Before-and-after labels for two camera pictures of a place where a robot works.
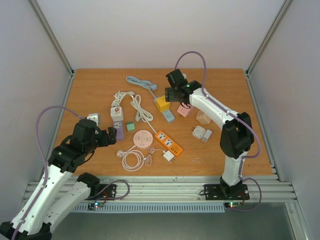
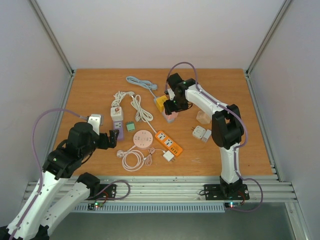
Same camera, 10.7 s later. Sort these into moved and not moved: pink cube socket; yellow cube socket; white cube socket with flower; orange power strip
Moved: pink cube socket
Not moved: orange power strip; yellow cube socket; white cube socket with flower
